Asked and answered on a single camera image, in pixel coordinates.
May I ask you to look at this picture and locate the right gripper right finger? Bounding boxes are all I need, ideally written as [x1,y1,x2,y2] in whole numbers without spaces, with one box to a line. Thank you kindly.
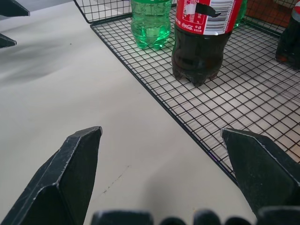
[220,127,300,216]

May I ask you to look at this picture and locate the red label cola bottle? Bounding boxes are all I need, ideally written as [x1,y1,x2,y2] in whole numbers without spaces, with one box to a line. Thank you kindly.
[275,4,300,69]
[171,0,243,88]

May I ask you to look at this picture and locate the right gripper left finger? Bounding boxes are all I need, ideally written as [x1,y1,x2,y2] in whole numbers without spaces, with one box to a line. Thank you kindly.
[0,126,103,225]

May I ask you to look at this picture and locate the green soda plastic bottle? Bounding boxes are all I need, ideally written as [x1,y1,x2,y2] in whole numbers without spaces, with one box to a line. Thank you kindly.
[130,0,173,50]
[232,0,248,29]

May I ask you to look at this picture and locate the black wire mesh rack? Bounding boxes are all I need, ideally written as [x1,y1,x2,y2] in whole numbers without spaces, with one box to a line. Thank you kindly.
[72,0,300,186]

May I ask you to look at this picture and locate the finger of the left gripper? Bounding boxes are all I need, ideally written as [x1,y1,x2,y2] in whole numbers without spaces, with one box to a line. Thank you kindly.
[0,0,31,17]
[0,32,17,49]

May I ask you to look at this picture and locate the orange snack package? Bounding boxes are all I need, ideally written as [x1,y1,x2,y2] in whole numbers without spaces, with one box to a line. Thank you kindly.
[245,0,294,29]

